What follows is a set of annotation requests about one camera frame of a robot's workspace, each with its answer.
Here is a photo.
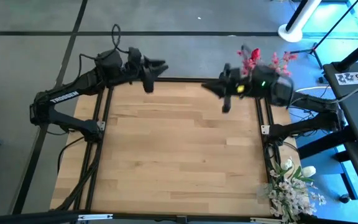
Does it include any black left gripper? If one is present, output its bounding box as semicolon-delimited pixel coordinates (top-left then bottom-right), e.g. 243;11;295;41
125;47;170;93

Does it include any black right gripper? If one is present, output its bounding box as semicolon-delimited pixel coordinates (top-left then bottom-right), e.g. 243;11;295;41
201;63;257;113

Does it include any clear glass vase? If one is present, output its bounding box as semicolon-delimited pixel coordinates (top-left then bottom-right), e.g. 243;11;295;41
255;183;280;206

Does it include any white round pillar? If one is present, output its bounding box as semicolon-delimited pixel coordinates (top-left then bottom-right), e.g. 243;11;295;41
277;0;323;44

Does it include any black tripod stand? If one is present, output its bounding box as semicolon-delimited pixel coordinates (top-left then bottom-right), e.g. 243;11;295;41
289;0;358;70

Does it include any white printed label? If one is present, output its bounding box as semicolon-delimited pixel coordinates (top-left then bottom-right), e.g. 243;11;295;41
334;71;358;86

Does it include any black gantry bar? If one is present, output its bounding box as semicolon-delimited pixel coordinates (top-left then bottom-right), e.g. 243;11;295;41
0;210;358;224

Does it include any black aluminium table frame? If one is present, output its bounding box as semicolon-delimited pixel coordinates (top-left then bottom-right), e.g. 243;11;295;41
54;76;313;218

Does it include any pale yellow floor cable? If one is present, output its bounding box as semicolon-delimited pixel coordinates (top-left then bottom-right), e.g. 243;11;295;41
292;85;323;98

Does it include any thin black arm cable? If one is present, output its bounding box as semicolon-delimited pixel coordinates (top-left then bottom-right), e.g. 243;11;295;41
57;136;88;175

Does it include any white desk cable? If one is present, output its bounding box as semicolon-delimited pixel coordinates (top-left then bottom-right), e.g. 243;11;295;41
337;74;358;103

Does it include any silver metal bracket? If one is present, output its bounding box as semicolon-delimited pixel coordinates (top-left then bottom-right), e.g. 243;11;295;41
78;213;114;222
249;217;287;224

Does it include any black gantry post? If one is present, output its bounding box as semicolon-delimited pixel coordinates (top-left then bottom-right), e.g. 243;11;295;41
334;39;358;73

